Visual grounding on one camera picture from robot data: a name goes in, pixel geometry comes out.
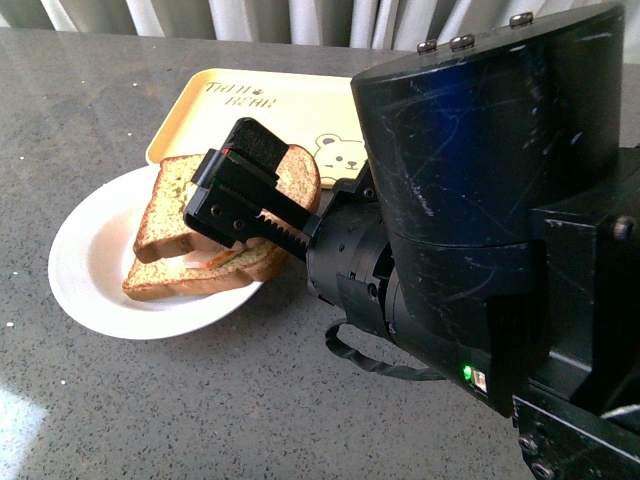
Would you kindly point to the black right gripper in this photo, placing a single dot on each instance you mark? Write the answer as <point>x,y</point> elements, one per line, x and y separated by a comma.
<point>348,255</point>

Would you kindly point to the bread slice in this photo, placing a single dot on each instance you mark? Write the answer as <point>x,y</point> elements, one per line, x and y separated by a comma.
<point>169,277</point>
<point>162,233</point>

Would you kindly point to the white round plate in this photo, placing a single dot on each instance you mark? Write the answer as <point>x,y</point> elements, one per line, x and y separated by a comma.
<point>92,253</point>

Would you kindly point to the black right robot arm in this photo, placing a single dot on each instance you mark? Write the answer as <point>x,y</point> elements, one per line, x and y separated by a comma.
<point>492,233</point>

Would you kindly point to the fried egg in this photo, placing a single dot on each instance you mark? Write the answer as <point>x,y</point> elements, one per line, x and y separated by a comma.
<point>208,253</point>

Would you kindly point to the yellow bear tray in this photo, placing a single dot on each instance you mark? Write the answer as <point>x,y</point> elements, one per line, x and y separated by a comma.
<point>312,111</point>

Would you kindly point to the grey white curtain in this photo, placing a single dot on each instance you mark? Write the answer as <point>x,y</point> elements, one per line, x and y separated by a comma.
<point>381,25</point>

